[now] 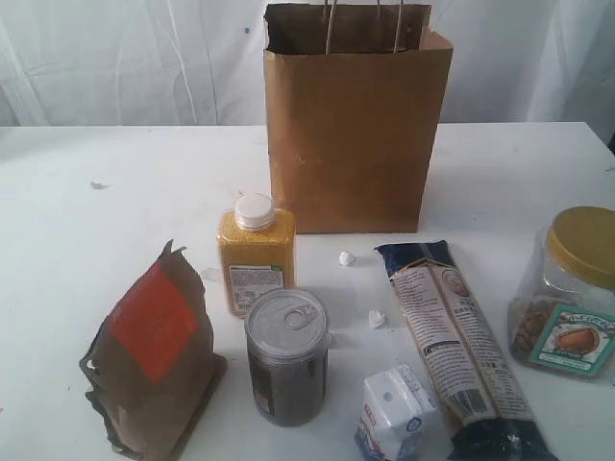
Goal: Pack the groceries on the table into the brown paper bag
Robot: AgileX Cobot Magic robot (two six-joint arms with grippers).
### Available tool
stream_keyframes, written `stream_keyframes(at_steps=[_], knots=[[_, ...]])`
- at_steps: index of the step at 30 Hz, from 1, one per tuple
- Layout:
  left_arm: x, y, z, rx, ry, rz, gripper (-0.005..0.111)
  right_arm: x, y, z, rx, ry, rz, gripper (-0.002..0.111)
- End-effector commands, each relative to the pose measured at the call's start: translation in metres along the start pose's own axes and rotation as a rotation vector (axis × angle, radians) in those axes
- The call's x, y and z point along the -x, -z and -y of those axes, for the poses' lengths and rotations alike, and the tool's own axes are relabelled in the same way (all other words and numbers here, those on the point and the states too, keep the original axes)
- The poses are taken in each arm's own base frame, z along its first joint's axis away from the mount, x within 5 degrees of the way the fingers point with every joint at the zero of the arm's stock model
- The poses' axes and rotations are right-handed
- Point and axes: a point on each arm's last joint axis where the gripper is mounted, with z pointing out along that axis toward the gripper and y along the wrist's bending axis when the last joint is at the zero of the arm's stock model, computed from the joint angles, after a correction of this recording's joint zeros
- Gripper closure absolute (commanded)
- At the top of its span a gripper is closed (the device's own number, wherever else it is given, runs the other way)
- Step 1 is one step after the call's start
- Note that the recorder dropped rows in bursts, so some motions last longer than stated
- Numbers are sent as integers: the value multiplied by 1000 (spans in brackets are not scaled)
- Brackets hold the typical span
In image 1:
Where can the white paper ball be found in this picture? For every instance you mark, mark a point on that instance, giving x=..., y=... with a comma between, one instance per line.
x=347, y=259
x=376, y=319

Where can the brown paper shopping bag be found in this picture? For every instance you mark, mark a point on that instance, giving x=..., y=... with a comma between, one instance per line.
x=353, y=97

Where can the clear nut jar gold lid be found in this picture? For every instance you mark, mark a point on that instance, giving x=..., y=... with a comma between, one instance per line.
x=561, y=319

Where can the dark seed can pull-tab lid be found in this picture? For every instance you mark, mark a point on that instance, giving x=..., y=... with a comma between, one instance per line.
x=287, y=339

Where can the brown pouch with orange label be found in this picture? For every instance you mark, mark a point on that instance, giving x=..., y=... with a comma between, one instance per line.
x=151, y=366

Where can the long pasta packet dark blue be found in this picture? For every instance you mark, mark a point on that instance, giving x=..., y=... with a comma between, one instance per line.
x=486, y=412

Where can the white backdrop curtain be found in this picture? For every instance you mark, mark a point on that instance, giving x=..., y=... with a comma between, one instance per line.
x=200, y=62

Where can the yellow grain bottle white cap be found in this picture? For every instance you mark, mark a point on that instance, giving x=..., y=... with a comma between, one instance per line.
x=256, y=245

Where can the white milk carton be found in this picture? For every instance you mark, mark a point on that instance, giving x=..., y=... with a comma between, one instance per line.
x=396, y=412

